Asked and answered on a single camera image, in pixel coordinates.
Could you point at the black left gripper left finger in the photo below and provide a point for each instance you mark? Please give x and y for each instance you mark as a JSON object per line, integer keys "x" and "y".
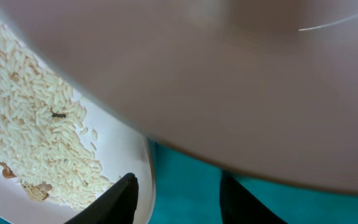
{"x": 116, "y": 206}

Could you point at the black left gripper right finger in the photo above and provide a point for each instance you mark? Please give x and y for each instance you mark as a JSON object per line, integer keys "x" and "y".
{"x": 239, "y": 206}

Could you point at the pink round plate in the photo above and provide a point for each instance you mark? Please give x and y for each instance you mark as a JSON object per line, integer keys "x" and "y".
{"x": 120, "y": 150}

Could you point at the white rice pile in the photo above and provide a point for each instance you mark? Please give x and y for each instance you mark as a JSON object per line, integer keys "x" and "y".
{"x": 40, "y": 129}

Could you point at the pink small bowl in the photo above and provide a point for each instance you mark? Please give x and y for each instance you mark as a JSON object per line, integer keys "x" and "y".
{"x": 267, "y": 89}

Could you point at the teal plastic tray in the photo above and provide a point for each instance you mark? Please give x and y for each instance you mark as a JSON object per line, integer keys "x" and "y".
{"x": 188, "y": 192}

